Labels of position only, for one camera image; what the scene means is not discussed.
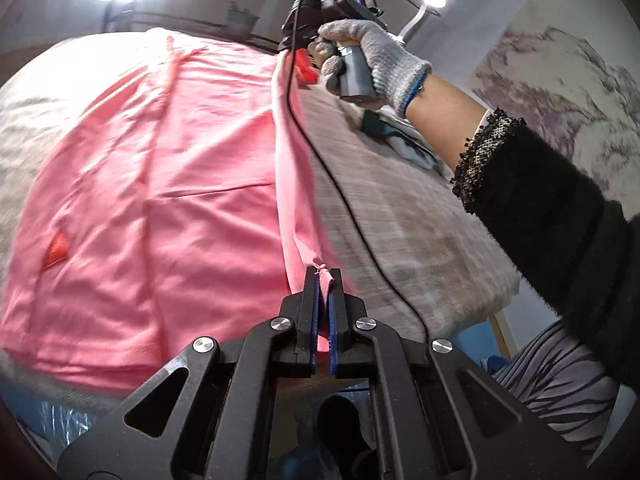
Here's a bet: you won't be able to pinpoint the blue plastic sheet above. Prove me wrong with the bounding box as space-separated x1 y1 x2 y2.
14 392 132 461

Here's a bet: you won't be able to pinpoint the pink shirt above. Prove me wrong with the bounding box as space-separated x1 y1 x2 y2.
0 27 358 393

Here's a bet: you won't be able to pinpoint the dark green folded garment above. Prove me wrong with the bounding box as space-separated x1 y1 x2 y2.
360 109 401 138

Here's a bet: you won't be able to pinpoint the white folded garment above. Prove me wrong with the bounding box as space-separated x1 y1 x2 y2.
385 120 443 173

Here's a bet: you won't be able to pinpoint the landscape wall poster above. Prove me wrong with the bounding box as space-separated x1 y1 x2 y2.
467 25 640 203

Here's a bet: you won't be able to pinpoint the person's right forearm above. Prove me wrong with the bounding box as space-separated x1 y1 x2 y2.
404 72 640 361

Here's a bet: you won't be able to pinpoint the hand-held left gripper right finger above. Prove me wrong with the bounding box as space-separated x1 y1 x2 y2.
327 267 586 480

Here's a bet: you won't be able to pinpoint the plaid blanket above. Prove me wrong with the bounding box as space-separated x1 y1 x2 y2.
0 27 521 396

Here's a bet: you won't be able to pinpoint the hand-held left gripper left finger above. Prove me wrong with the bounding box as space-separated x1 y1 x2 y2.
57 267 326 480

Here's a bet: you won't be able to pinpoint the wooden bed frame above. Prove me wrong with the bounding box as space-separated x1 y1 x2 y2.
490 311 513 361

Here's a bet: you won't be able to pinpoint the person's striped pants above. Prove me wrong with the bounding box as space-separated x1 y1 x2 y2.
491 320 628 463

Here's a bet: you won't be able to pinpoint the blue cloth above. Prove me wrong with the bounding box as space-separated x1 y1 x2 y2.
447 321 505 376

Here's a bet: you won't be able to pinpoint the black cable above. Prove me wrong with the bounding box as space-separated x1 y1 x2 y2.
285 0 430 343

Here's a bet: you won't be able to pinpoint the person's right hand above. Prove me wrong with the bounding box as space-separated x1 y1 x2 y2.
316 19 433 117

